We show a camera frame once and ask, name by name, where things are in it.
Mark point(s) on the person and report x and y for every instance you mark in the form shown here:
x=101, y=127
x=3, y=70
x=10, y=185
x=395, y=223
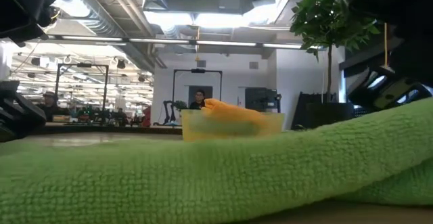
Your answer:
x=50, y=105
x=199, y=100

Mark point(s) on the black office printer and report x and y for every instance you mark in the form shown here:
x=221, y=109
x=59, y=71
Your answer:
x=260, y=99

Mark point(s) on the orange microfiber towel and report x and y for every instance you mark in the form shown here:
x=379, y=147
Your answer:
x=233, y=115

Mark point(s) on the yellow translucent plastic bin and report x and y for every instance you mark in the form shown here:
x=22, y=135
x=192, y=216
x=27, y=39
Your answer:
x=191, y=126

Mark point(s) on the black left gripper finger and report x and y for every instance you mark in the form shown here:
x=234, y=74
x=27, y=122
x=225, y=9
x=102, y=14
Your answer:
x=20, y=97
x=17, y=124

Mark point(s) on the green microfiber towel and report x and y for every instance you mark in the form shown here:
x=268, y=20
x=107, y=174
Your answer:
x=203, y=176

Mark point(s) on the green plant in black pot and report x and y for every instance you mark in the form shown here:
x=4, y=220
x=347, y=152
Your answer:
x=324, y=17

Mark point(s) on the black metal stand frame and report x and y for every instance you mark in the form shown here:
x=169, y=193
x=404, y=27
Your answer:
x=198, y=70
x=81, y=65

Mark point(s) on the black aluminium table frame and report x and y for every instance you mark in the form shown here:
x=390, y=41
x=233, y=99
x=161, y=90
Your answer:
x=101, y=129

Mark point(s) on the small plant in white pot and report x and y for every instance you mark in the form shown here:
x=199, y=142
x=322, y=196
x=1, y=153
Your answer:
x=180, y=105

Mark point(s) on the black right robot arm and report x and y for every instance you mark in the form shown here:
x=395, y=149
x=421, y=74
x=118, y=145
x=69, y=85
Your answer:
x=406, y=7

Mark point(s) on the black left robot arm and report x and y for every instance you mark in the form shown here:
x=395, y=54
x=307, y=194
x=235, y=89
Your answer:
x=20, y=7

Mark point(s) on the black background robot arm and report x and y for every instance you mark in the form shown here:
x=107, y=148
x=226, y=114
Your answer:
x=168, y=110

